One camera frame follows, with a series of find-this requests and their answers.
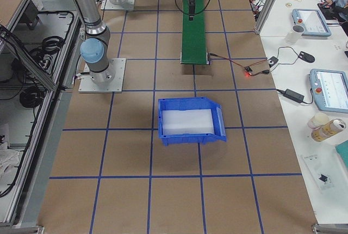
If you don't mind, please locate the green conveyor belt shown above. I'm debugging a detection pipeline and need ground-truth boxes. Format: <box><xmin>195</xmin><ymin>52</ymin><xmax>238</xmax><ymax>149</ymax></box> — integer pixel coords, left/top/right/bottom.
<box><xmin>181</xmin><ymin>12</ymin><xmax>209</xmax><ymax>65</ymax></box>

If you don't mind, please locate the blue plastic bin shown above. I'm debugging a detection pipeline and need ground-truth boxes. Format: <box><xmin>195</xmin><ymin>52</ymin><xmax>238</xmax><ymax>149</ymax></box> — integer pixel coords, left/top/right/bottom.
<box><xmin>158</xmin><ymin>97</ymin><xmax>227</xmax><ymax>146</ymax></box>

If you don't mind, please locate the small lit controller board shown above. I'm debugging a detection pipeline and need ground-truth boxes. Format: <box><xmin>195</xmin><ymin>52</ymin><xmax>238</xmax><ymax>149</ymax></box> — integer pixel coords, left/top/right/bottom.
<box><xmin>244</xmin><ymin>66</ymin><xmax>253</xmax><ymax>77</ymax></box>

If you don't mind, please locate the teach pendant near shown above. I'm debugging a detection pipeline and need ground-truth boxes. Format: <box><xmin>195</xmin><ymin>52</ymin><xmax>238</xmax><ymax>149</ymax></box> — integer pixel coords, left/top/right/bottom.
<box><xmin>309</xmin><ymin>69</ymin><xmax>347</xmax><ymax>113</ymax></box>

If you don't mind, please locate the teach pendant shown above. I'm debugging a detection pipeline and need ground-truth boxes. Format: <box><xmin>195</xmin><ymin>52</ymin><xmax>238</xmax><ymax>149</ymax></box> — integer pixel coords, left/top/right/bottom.
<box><xmin>291</xmin><ymin>9</ymin><xmax>331</xmax><ymax>37</ymax></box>
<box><xmin>309</xmin><ymin>69</ymin><xmax>347</xmax><ymax>113</ymax></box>

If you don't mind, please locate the red conveyor power cable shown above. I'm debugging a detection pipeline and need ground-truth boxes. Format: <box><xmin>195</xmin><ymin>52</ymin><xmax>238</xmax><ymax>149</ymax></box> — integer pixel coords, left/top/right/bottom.
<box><xmin>208</xmin><ymin>46</ymin><xmax>300</xmax><ymax>78</ymax></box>

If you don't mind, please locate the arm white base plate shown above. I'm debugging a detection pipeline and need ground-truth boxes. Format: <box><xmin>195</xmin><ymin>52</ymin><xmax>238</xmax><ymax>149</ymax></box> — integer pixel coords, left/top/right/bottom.
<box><xmin>78</xmin><ymin>58</ymin><xmax>126</xmax><ymax>93</ymax></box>
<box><xmin>101</xmin><ymin>0</ymin><xmax>135</xmax><ymax>11</ymax></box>

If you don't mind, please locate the white paper cup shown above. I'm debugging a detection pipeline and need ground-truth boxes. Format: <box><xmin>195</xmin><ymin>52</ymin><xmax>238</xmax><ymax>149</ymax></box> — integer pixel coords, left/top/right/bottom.
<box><xmin>285</xmin><ymin>24</ymin><xmax>305</xmax><ymax>44</ymax></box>

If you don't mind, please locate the black power adapter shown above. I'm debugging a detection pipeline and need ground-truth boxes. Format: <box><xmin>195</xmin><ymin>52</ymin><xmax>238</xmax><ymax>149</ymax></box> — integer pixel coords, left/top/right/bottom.
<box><xmin>276</xmin><ymin>89</ymin><xmax>314</xmax><ymax>104</ymax></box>

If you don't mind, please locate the teach pendant far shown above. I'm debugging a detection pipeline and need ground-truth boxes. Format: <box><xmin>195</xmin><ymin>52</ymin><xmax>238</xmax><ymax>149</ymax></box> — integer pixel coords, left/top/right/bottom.
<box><xmin>291</xmin><ymin>9</ymin><xmax>331</xmax><ymax>37</ymax></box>

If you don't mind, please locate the yellow drink can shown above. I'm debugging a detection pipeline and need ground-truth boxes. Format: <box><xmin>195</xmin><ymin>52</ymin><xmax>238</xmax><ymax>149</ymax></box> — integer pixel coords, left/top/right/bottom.
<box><xmin>311</xmin><ymin>119</ymin><xmax>346</xmax><ymax>142</ymax></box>

